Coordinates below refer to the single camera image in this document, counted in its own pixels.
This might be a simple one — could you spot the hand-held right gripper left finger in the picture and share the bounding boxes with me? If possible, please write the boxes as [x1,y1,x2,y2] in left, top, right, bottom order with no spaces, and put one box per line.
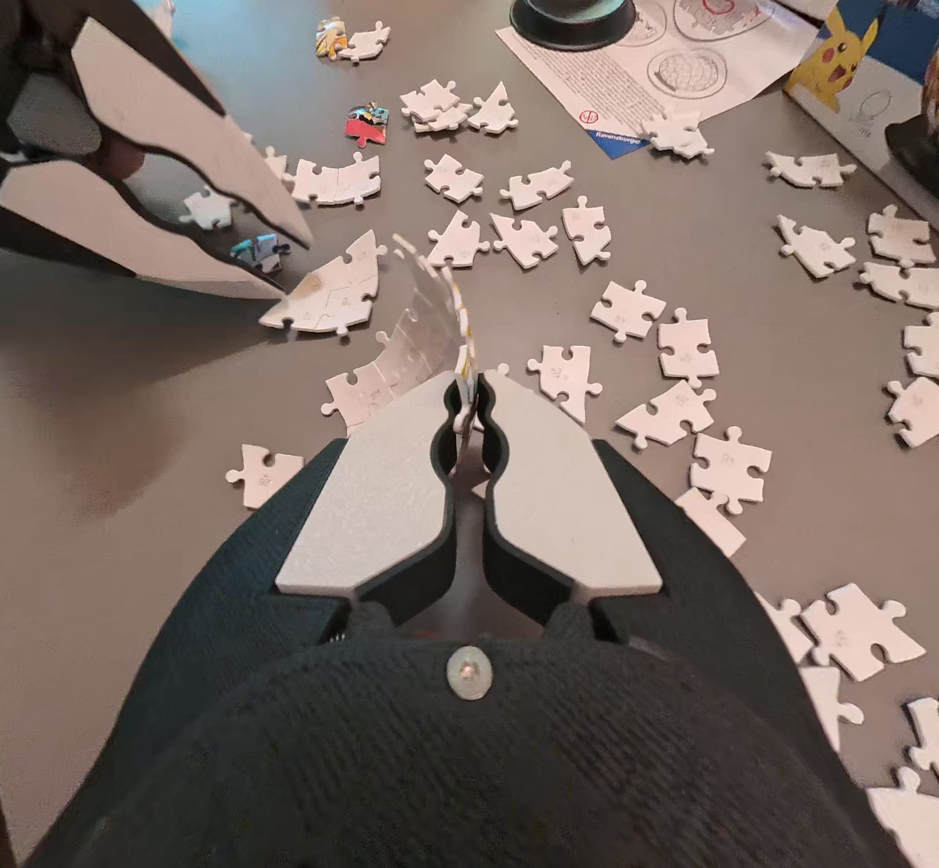
[275,371,470,624]

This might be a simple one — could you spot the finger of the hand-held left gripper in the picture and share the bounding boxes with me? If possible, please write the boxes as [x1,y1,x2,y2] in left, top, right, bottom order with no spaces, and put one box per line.
[0,155,289,302]
[70,16,314,250]

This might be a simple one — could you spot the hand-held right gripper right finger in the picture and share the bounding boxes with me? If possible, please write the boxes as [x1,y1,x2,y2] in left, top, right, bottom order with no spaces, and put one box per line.
[475,371,663,625]

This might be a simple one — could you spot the assembled curved puzzle section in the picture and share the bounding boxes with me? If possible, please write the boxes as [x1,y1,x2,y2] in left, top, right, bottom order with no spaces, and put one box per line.
[320,232,491,458]

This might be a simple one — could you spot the joined pair of puzzle pieces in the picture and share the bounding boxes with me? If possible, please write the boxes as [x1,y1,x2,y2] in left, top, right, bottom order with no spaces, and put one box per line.
[291,151,383,207]

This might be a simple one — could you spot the white puzzle pieces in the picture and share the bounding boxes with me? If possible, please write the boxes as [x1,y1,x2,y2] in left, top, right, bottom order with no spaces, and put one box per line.
[150,0,939,868]

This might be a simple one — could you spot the assembled pointed puzzle strip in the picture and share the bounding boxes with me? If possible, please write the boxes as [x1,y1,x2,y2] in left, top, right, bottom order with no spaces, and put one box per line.
[259,228,388,338]

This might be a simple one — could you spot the blue and white puzzle piece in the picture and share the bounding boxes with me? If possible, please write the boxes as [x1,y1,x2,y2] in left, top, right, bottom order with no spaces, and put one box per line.
[229,232,293,275]

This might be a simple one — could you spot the red and teal puzzle piece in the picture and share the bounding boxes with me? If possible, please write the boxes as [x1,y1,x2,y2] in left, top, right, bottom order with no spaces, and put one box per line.
[345,101,391,149]

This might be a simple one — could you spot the blue cardboard puzzle box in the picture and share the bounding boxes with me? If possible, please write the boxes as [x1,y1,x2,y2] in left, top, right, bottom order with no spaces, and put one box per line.
[783,0,939,227]

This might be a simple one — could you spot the person's left hand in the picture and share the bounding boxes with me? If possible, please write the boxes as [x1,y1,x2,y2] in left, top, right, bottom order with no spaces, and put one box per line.
[91,138,146,181]

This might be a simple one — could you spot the black round display stand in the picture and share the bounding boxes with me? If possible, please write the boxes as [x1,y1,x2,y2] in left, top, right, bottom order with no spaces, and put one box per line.
[510,0,638,52]

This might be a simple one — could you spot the printed instruction leaflet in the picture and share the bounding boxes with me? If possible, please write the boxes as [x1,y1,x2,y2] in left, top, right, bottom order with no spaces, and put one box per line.
[495,0,819,161]

